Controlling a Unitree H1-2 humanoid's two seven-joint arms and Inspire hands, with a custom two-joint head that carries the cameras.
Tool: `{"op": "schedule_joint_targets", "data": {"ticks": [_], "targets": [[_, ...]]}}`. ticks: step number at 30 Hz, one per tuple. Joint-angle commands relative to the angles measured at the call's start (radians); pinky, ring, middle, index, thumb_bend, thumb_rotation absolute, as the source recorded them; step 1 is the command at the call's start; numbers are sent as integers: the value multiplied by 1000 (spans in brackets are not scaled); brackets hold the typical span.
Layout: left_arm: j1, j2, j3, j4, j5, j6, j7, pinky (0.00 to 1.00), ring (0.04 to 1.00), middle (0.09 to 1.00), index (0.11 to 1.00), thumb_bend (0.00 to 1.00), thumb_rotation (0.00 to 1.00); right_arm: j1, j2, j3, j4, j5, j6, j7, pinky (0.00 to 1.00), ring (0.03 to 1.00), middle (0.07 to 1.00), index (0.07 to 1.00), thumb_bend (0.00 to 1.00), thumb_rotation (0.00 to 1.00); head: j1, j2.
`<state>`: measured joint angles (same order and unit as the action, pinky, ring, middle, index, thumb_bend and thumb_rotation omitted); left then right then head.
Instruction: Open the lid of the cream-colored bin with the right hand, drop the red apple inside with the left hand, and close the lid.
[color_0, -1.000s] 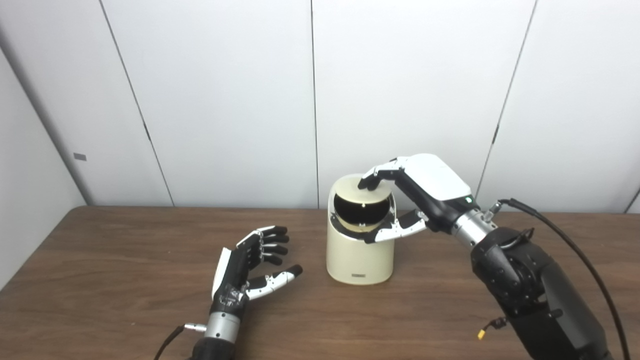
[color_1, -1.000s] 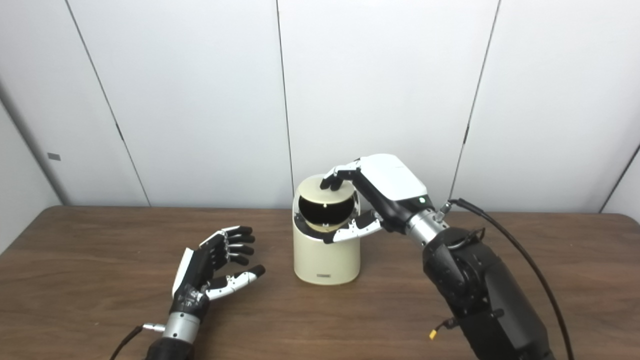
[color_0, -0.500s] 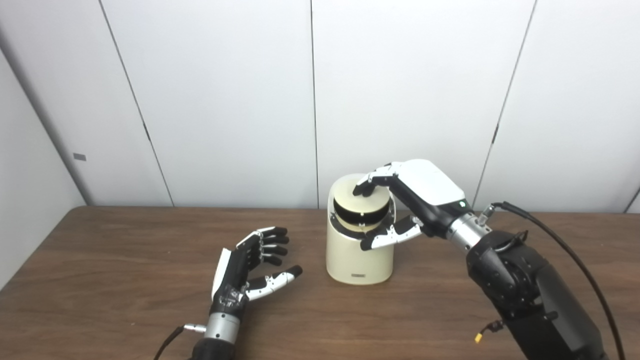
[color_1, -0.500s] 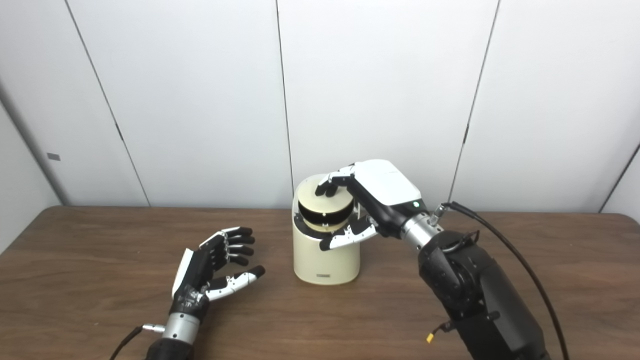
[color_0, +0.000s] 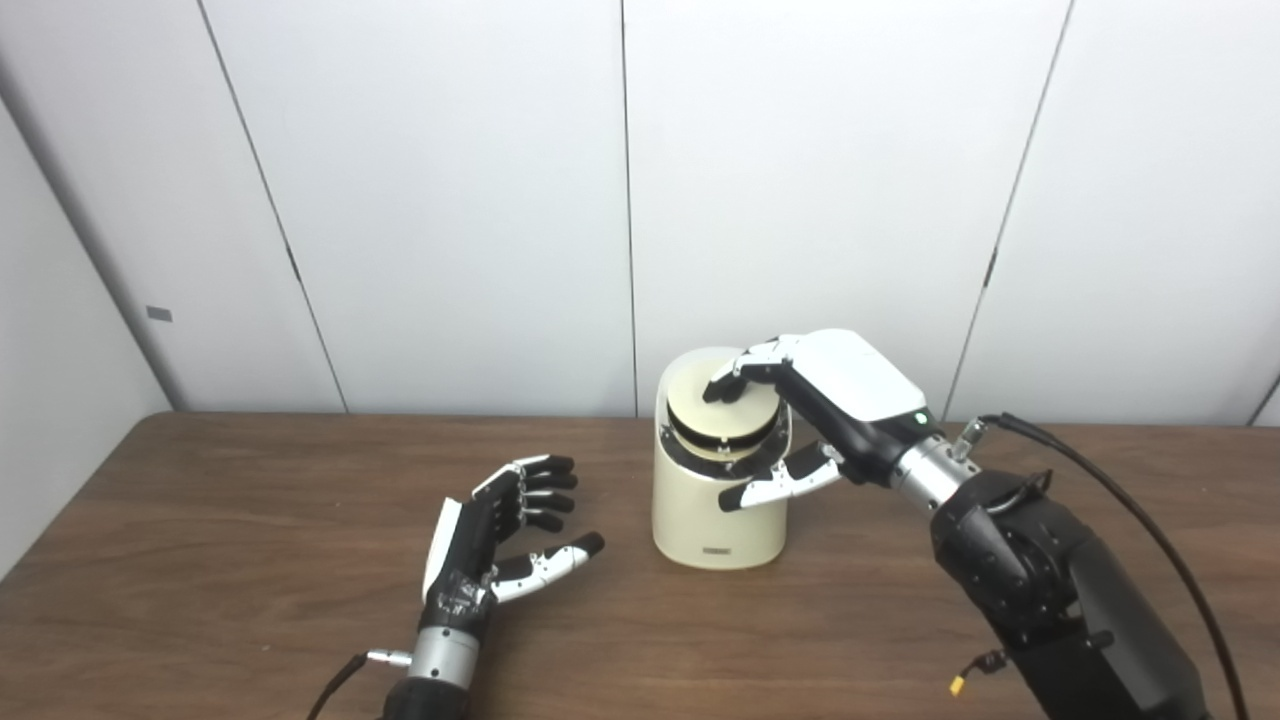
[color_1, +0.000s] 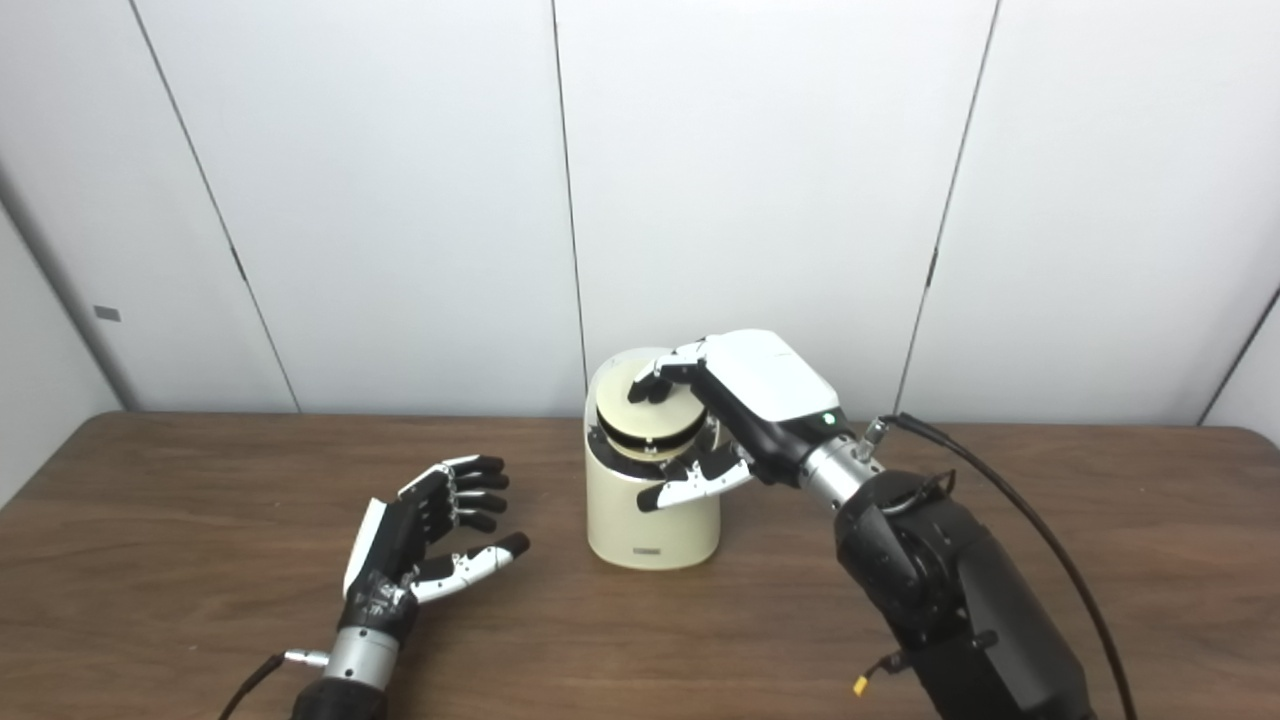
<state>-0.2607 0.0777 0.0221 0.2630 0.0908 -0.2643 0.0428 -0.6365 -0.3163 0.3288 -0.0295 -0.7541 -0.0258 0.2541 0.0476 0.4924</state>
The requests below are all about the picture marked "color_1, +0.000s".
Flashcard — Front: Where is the yellow connector wire on arm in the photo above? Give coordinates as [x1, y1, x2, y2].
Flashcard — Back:
[851, 649, 907, 697]

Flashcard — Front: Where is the cream-colored bin body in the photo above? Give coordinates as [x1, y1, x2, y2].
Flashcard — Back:
[584, 347, 722, 571]

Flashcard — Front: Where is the cream round bin lid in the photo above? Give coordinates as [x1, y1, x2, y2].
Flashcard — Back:
[597, 372, 710, 450]

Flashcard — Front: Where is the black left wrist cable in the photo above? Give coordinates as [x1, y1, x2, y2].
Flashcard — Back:
[217, 649, 332, 720]

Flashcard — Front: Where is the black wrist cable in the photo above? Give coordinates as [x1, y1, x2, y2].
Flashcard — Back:
[858, 412, 1140, 720]
[217, 649, 332, 720]

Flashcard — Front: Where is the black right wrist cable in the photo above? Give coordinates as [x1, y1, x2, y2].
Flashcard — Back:
[858, 412, 1140, 720]

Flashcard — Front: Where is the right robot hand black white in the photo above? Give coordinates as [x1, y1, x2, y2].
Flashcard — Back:
[627, 329, 852, 514]

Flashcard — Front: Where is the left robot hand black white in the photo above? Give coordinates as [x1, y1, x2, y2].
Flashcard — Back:
[342, 455, 531, 642]

